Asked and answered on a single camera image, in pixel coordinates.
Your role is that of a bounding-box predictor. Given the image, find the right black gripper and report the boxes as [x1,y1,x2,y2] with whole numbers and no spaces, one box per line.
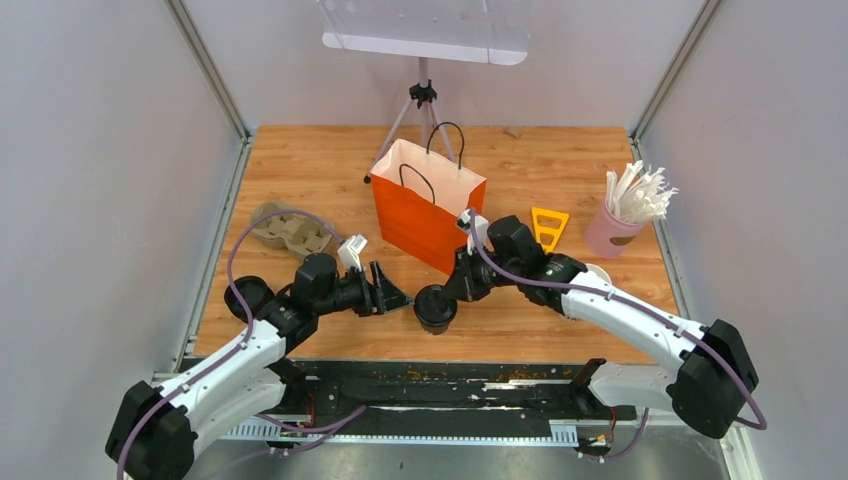
[440,242,521,304]

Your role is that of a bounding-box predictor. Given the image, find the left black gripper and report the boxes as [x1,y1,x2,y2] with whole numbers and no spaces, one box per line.
[315,261,415,317]

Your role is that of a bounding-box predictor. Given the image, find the black cup lid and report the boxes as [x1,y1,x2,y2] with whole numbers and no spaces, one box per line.
[413,285,458,321]

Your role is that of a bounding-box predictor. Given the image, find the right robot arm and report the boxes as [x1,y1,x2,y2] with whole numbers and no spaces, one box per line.
[439,209,768,439]

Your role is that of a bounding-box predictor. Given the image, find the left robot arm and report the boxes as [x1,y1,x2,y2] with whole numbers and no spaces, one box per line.
[105,253,413,479]

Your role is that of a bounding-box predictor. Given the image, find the yellow plastic triangle tool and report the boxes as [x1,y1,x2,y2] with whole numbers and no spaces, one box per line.
[531,206,570,253]

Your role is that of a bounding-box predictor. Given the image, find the orange paper bag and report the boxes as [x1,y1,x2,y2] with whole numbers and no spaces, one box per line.
[369,139,487,274]

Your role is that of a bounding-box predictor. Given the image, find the cardboard cup carrier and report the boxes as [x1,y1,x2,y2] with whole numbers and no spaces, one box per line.
[252,213,338,258]

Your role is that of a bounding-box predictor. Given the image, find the white paper cup stack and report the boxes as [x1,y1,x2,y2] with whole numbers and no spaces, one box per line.
[586,263,612,285]

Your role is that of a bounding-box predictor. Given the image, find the stack of black lids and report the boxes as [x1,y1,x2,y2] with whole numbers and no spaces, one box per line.
[223,276,274,323]

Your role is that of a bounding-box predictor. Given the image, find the pink straw holder cup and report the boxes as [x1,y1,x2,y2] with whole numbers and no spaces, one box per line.
[583,202,646,258]

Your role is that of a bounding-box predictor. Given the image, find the white wrapped straws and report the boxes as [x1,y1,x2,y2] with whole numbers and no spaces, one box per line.
[603,160,679,224]

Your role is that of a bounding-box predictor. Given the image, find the tripod stand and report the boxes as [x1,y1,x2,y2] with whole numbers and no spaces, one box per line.
[372,57,459,164]

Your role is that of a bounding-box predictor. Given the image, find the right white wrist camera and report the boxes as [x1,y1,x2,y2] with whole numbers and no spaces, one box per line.
[456,207,490,255]

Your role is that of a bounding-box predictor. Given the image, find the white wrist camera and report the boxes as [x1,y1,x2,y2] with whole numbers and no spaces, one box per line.
[337,234,368,271]
[456,207,490,255]

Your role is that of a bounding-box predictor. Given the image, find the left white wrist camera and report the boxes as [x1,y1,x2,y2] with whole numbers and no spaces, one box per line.
[337,234,368,271]

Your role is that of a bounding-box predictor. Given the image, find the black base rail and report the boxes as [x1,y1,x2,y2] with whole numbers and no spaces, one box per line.
[225,359,641,446]

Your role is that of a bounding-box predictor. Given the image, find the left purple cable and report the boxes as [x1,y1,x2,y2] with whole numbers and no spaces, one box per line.
[115,209,347,480]

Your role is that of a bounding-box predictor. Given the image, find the purple cable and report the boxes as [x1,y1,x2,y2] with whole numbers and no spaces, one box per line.
[115,209,347,480]
[466,210,768,432]

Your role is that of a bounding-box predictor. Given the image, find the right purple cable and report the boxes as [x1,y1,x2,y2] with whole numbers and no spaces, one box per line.
[466,210,768,432]

